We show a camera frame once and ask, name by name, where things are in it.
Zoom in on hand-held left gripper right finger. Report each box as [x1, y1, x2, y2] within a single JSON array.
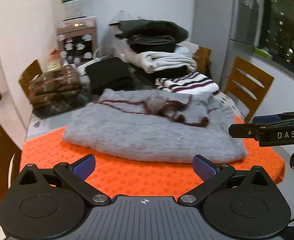
[[177, 155, 274, 205]]

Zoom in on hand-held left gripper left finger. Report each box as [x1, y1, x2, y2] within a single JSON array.
[[19, 154, 111, 206]]

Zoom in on pink water dispenser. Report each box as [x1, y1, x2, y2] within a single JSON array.
[[56, 16, 98, 68]]

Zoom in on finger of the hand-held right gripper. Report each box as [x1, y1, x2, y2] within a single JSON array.
[[252, 111, 294, 125], [228, 123, 261, 139]]

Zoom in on white striped folded sweater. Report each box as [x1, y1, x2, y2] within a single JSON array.
[[155, 71, 220, 96]]

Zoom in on orange flower-patterned mat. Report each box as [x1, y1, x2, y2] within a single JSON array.
[[19, 116, 286, 202]]

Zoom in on grey plaid folded garment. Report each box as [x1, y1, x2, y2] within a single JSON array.
[[33, 94, 88, 118]]

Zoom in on green flat box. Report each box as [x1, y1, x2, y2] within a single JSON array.
[[253, 47, 272, 58]]

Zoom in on white folded garment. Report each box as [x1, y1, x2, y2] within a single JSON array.
[[123, 46, 198, 73]]

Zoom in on black folded garment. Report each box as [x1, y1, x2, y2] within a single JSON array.
[[85, 57, 135, 96], [133, 65, 191, 80]]

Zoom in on small labelled bottle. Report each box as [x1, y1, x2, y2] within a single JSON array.
[[47, 49, 70, 72]]

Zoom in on silver refrigerator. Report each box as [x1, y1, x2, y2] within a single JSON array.
[[228, 0, 271, 53]]

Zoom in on wooden chair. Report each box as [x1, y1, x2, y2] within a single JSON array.
[[18, 59, 45, 98], [223, 56, 275, 123], [0, 109, 22, 224], [194, 46, 212, 78]]

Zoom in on brown patterned folded sweater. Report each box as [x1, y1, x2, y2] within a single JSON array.
[[28, 65, 82, 105]]

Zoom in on white dotted cushion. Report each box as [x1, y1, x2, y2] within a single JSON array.
[[215, 91, 246, 121]]

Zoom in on dark window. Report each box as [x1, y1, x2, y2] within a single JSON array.
[[258, 0, 294, 72]]

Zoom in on grey knitted sweater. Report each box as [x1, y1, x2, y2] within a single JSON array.
[[62, 89, 249, 164]]

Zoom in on white cardboard sheet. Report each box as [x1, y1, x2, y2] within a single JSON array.
[[179, 42, 200, 56]]

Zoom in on dark grey folded pants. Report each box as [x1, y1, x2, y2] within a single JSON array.
[[128, 35, 178, 54]]

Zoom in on white plastic appliance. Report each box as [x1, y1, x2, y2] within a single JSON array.
[[75, 47, 113, 77]]

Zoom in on white plastic bag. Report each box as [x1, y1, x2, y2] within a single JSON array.
[[104, 10, 138, 64]]

